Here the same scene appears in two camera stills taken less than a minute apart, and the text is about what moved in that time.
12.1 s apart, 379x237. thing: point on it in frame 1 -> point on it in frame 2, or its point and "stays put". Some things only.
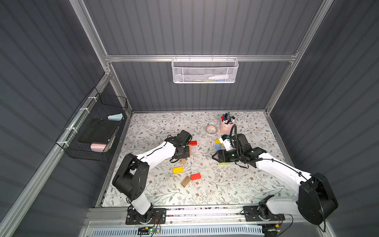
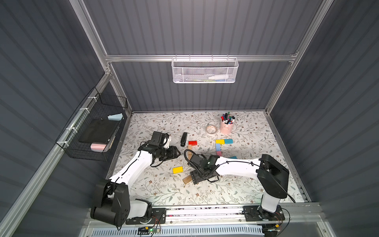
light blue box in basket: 117,117 stays put
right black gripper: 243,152 -> 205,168
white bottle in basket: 219,77 stays put
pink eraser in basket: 97,147 stays put
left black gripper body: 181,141 -> 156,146
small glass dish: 210,129 stays put
